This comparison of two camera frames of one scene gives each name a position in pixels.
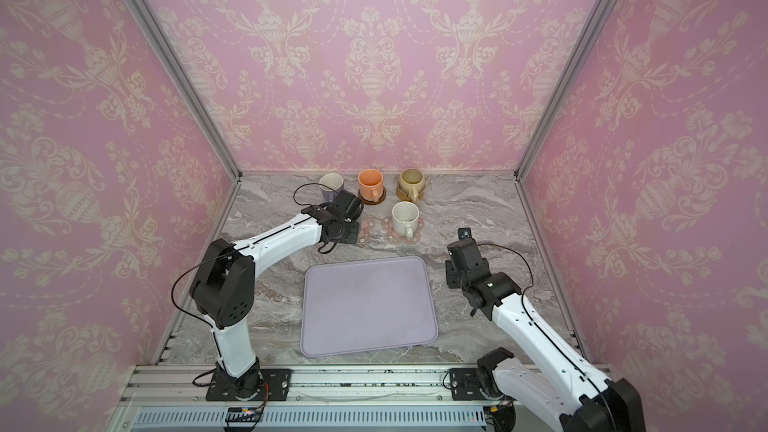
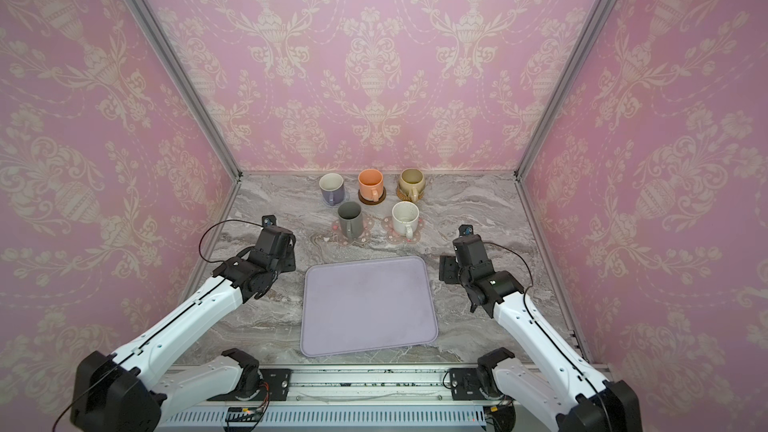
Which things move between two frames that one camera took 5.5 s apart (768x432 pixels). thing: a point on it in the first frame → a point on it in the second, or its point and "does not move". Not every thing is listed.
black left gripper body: x=349 y=232 → x=286 y=265
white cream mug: x=405 y=215 does not move
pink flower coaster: x=367 y=225 does not move
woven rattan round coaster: x=401 y=195 does not move
